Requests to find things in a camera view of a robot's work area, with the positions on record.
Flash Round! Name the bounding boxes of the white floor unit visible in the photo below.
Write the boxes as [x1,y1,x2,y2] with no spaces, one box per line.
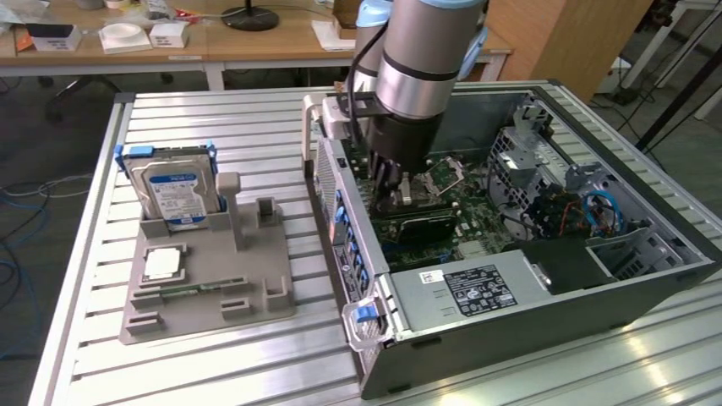
[597,54,633,96]

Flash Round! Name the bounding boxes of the blue case latch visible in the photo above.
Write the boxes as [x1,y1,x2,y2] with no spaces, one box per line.
[350,304,377,326]

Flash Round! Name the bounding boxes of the white floor cable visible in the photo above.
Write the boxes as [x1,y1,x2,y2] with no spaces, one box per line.
[0,173,91,200]

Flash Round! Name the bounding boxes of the black round lamp base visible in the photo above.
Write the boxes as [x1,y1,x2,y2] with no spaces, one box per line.
[221,0,281,32]

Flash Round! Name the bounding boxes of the metal disk bay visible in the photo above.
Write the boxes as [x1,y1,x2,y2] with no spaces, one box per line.
[485,124,573,211]

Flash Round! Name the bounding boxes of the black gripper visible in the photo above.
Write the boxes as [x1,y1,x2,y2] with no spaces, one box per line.
[366,112,448,213]

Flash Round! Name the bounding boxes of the white table frame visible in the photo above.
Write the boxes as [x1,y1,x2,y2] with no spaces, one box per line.
[624,0,722,122]

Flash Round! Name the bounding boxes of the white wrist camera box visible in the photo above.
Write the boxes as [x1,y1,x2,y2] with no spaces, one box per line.
[321,93,392,141]

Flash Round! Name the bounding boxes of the white paper sheets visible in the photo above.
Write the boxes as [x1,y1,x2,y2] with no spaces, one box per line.
[312,19,358,52]

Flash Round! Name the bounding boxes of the silver CPU chip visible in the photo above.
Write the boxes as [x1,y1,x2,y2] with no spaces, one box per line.
[143,249,182,278]

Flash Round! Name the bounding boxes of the green RAM stick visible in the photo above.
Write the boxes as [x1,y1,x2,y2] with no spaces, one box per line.
[138,282,227,297]

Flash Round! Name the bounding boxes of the grey power supply unit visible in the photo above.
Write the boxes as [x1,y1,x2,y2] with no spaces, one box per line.
[389,249,552,333]

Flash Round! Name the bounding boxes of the white box with round hollow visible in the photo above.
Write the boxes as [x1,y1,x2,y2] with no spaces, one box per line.
[99,23,155,55]

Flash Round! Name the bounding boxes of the black stand leg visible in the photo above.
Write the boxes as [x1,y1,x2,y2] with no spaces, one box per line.
[637,12,722,153]

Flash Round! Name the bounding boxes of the wooden cabinet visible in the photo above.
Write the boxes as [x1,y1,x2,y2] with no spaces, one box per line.
[485,0,656,102]

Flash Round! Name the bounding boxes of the white box with black lid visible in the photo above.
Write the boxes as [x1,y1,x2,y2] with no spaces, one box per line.
[26,23,85,52]

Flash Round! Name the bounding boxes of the wooden desk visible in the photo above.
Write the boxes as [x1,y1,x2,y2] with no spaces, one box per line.
[206,0,516,92]
[0,0,210,80]

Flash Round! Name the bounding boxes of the green graphics card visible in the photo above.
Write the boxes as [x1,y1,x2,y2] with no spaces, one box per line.
[373,206,460,246]

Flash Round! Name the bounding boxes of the orange and black wire bundle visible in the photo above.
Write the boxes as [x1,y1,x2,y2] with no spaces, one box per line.
[533,192,592,240]

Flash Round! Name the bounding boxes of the metal socket cover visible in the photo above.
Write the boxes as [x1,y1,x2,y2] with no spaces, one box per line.
[426,156,470,191]

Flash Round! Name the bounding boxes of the plain white box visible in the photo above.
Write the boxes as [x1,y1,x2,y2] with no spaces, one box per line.
[149,23,193,49]

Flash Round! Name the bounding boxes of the hard disk with blue carrier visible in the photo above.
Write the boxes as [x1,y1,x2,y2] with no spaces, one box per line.
[114,142,227,233]

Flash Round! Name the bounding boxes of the black open PC case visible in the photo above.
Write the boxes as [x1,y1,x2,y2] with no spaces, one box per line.
[302,78,722,401]

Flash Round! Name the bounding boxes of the blue wire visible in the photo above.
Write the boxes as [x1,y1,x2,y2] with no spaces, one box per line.
[584,190,625,233]

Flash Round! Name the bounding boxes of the black camera cable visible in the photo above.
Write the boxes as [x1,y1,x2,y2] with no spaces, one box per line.
[345,25,390,149]

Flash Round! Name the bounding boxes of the grey parts rack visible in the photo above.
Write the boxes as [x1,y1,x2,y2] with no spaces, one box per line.
[118,171,301,346]

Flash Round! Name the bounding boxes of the brown cardboard box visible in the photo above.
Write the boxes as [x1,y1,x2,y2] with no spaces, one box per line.
[332,0,366,30]

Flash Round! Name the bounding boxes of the green motherboard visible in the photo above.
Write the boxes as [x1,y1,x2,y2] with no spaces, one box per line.
[341,141,532,274]

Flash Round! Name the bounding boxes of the blue floor cable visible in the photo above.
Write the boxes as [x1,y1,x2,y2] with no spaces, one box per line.
[0,185,55,360]

